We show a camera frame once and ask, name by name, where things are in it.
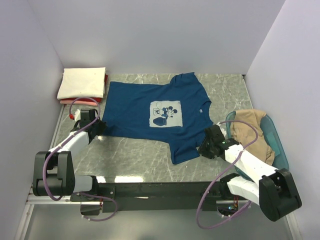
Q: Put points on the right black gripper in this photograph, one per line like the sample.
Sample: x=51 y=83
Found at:
x=202 y=150

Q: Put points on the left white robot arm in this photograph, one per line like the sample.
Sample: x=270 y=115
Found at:
x=53 y=173

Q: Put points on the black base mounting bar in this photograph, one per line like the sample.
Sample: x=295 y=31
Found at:
x=143 y=196

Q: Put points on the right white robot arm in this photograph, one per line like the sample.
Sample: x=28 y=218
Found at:
x=273 y=190

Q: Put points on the blue printed t shirt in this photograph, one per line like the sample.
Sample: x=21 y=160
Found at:
x=176 y=113

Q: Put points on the wrist white camera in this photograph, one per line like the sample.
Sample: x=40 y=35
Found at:
x=222 y=129
x=75 y=116

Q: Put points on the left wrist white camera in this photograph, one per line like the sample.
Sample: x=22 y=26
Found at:
x=75 y=116

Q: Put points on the folded pink t shirt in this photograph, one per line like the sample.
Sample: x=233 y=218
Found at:
x=79 y=102

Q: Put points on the teal plastic bin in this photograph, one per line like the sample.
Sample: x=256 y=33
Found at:
x=270 y=136

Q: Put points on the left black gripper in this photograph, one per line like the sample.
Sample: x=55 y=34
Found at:
x=102 y=127

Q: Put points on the folded cream t shirt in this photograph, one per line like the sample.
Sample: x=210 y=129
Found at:
x=82 y=82

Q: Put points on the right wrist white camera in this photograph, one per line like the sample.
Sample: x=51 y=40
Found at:
x=222 y=129

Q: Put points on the tan t shirt in bin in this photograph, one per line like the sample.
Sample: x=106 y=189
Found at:
x=245 y=134

